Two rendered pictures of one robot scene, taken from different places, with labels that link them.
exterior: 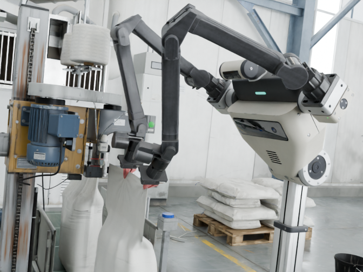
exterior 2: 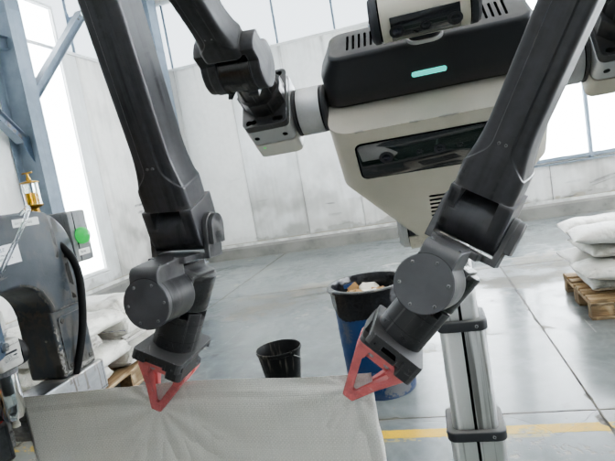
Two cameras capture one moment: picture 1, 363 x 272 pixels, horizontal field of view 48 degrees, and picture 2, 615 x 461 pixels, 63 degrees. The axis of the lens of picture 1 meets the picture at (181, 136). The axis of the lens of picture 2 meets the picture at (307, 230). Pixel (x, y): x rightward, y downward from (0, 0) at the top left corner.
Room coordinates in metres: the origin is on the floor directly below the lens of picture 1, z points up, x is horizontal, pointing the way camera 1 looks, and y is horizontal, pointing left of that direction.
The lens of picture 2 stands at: (1.18, 0.55, 1.32)
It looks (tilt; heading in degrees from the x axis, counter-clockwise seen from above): 6 degrees down; 312
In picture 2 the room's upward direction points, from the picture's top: 10 degrees counter-clockwise
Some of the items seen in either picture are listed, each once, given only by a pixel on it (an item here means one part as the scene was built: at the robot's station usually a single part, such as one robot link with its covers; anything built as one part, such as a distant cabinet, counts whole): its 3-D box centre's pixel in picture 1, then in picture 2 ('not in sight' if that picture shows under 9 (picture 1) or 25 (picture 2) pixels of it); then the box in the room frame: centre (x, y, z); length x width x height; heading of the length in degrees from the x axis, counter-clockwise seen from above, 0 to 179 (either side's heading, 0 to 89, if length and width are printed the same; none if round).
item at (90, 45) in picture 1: (90, 45); not in sight; (1.78, 0.43, 1.61); 0.17 x 0.17 x 0.17
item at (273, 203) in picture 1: (285, 200); (124, 318); (4.95, -1.34, 0.44); 0.68 x 0.44 x 0.15; 118
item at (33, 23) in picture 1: (33, 24); not in sight; (1.82, 0.70, 1.68); 0.05 x 0.03 x 0.06; 118
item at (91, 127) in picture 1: (87, 124); not in sight; (2.01, 0.47, 1.26); 0.22 x 0.05 x 0.16; 28
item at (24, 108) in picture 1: (37, 117); not in sight; (1.76, 0.63, 1.27); 0.12 x 0.09 x 0.09; 118
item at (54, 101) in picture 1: (50, 101); not in sight; (1.70, 0.56, 1.35); 0.12 x 0.12 x 0.04
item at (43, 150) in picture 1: (47, 135); not in sight; (1.70, 0.56, 1.21); 0.15 x 0.15 x 0.25
